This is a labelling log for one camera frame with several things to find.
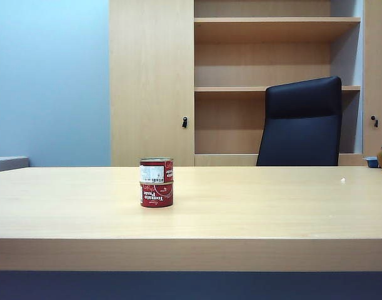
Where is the small blue bowl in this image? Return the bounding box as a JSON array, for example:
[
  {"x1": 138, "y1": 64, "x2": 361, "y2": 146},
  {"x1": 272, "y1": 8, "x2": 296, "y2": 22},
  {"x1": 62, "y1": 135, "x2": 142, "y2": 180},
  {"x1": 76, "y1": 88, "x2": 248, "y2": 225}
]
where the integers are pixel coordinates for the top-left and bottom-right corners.
[{"x1": 362, "y1": 156, "x2": 381, "y2": 169}]

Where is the red tomato paste can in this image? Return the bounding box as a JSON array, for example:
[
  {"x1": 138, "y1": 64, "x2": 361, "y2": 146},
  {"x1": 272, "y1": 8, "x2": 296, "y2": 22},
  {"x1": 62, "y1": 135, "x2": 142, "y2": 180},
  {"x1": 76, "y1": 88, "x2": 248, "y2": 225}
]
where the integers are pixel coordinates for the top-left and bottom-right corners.
[
  {"x1": 139, "y1": 157, "x2": 174, "y2": 184},
  {"x1": 139, "y1": 181, "x2": 174, "y2": 209}
]

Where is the light wooden bookshelf cabinet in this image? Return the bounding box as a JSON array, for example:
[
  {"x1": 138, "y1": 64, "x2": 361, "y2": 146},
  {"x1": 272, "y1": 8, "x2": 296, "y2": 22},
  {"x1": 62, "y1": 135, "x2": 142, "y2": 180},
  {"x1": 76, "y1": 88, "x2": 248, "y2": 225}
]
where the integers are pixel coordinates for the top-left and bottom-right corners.
[{"x1": 109, "y1": 0, "x2": 382, "y2": 168}]

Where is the grey side desk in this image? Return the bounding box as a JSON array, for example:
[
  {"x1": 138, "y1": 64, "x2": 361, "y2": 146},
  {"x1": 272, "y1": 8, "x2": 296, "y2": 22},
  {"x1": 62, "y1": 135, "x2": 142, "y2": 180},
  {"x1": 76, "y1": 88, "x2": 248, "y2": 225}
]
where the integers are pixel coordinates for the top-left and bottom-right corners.
[{"x1": 0, "y1": 156, "x2": 30, "y2": 174}]

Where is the black leather office chair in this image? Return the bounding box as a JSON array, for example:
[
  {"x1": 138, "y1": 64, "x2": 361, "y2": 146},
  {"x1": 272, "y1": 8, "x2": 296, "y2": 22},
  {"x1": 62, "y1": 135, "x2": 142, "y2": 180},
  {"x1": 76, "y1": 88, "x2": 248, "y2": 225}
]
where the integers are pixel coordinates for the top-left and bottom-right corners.
[{"x1": 256, "y1": 76, "x2": 343, "y2": 167}]

